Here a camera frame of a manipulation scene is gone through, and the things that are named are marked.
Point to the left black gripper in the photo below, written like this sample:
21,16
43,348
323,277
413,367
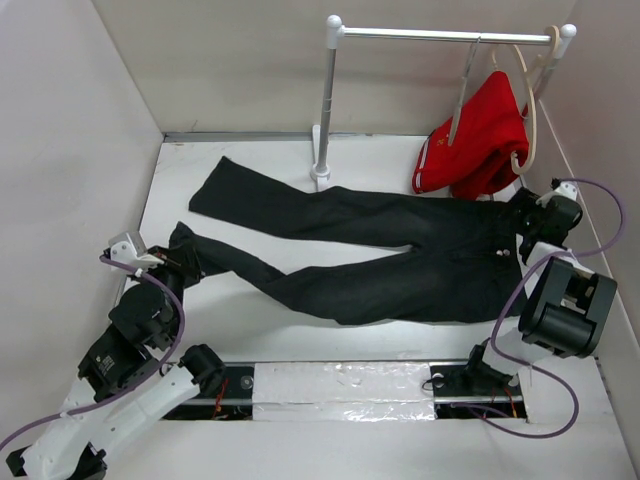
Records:
174,256

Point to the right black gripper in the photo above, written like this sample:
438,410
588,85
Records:
523,200

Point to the black denim trousers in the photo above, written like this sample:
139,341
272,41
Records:
452,260

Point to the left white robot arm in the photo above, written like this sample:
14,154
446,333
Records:
102,414

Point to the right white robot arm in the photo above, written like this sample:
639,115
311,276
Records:
566,311

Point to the cream wooden hanger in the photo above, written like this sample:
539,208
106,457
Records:
528,73

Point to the grey metal trouser hanger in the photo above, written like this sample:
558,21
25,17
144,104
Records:
462,92

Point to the red garment with white stripes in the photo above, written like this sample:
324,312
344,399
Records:
477,161

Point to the silver foil tape strip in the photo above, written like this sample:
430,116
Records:
367,392

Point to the white and silver clothes rack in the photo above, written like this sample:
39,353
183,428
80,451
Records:
529,44

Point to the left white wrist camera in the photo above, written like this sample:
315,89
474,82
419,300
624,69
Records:
128,248

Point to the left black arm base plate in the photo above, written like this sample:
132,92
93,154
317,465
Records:
232,402

